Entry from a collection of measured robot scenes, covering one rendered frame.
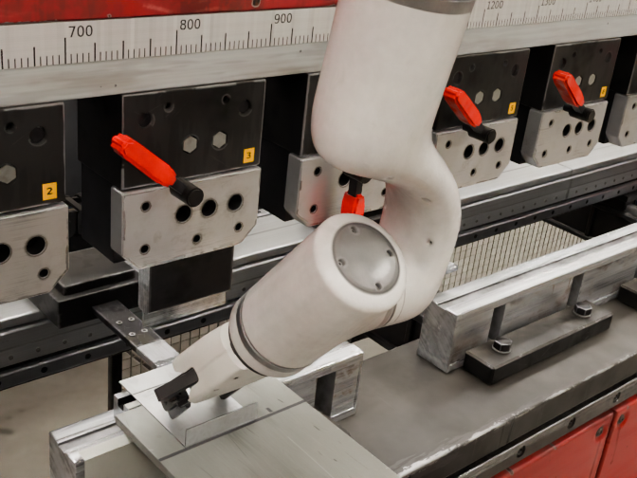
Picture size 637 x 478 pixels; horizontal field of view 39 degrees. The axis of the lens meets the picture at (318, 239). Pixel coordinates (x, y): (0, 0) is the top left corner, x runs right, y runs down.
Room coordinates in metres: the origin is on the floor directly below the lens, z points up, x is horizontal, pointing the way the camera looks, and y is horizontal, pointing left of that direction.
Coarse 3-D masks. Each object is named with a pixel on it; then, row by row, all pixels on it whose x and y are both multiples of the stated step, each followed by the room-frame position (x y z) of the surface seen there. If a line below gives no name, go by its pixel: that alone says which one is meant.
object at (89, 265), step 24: (72, 264) 0.97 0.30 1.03; (96, 264) 0.98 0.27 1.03; (120, 264) 0.99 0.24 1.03; (72, 288) 0.92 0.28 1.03; (96, 288) 0.94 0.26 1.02; (120, 288) 0.96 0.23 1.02; (48, 312) 0.92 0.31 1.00; (72, 312) 0.91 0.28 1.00; (96, 312) 0.92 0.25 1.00; (120, 312) 0.92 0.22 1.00; (120, 336) 0.88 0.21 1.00; (144, 336) 0.88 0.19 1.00; (168, 360) 0.83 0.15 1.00
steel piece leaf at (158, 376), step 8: (160, 368) 0.82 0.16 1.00; (168, 368) 0.82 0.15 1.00; (136, 376) 0.80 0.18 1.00; (144, 376) 0.80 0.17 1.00; (152, 376) 0.80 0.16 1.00; (160, 376) 0.81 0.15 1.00; (168, 376) 0.81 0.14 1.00; (176, 376) 0.81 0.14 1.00; (120, 384) 0.78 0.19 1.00; (128, 384) 0.78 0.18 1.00; (136, 384) 0.79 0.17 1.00; (144, 384) 0.79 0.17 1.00; (152, 384) 0.79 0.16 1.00; (160, 384) 0.79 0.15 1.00; (136, 392) 0.77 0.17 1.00
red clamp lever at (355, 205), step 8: (352, 176) 0.86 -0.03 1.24; (360, 176) 0.85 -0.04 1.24; (352, 184) 0.86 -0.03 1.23; (360, 184) 0.86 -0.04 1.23; (352, 192) 0.86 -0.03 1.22; (360, 192) 0.86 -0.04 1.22; (344, 200) 0.86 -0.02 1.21; (352, 200) 0.85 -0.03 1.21; (360, 200) 0.85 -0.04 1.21; (344, 208) 0.86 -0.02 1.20; (352, 208) 0.85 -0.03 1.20; (360, 208) 0.85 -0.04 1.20
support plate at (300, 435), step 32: (256, 384) 0.81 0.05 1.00; (128, 416) 0.73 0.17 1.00; (256, 416) 0.76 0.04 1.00; (288, 416) 0.76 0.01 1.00; (320, 416) 0.77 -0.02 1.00; (160, 448) 0.69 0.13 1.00; (224, 448) 0.70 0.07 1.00; (256, 448) 0.71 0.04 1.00; (288, 448) 0.71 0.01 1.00; (320, 448) 0.72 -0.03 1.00; (352, 448) 0.72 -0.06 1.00
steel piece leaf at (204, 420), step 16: (144, 400) 0.76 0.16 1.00; (208, 400) 0.77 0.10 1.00; (224, 400) 0.77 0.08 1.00; (160, 416) 0.73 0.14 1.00; (192, 416) 0.74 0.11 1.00; (208, 416) 0.74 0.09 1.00; (224, 416) 0.72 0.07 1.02; (240, 416) 0.74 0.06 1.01; (176, 432) 0.71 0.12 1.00; (192, 432) 0.70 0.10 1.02; (208, 432) 0.71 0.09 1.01
